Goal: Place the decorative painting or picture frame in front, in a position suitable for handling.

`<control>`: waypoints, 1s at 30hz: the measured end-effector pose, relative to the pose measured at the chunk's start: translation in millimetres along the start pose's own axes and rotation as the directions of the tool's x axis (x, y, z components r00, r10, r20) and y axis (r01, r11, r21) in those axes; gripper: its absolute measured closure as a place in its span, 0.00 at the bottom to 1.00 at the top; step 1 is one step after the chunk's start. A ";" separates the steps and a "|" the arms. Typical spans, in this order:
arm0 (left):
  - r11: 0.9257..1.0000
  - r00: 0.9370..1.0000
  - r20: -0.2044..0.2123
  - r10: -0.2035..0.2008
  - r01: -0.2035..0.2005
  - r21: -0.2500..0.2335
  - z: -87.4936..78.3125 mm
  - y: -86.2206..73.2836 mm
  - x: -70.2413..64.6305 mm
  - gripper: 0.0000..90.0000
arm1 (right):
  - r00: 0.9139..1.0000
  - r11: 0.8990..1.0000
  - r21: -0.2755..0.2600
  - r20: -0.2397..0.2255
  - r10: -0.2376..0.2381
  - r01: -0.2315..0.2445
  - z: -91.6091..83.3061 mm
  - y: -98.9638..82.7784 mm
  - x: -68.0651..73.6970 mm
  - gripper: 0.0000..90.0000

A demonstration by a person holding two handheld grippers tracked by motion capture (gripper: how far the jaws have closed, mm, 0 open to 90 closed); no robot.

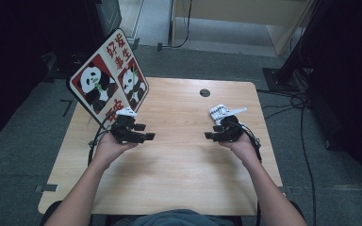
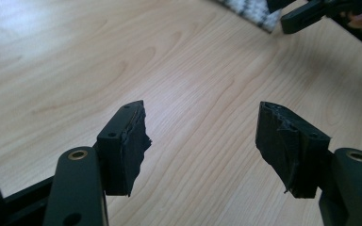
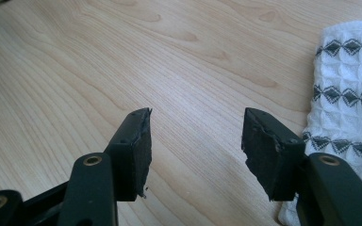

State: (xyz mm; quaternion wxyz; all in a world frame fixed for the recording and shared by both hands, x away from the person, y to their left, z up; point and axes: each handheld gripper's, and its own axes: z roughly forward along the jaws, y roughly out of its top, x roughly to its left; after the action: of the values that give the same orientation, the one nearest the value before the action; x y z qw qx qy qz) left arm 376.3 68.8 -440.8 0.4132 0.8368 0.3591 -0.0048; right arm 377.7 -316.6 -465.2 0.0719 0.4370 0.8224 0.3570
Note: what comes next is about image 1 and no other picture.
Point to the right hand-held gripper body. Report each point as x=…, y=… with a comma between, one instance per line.
x=232, y=130

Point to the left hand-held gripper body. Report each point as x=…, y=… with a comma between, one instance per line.
x=124, y=132

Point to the panda picture board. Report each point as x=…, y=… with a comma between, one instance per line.
x=106, y=72

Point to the person's right hand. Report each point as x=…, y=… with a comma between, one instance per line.
x=243, y=147

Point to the person's left hand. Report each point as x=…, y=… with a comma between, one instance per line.
x=110, y=149

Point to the black metal stand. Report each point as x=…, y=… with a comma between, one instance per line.
x=283, y=78

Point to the person's blue-grey shirt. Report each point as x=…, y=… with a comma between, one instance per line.
x=176, y=218

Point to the black flat stand base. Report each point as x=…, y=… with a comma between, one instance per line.
x=59, y=70

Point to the grey tape strip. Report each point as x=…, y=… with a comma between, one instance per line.
x=47, y=188

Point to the light wooden cabinet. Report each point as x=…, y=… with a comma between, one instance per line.
x=248, y=11

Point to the dark curtain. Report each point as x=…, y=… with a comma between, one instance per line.
x=352, y=94
x=19, y=62

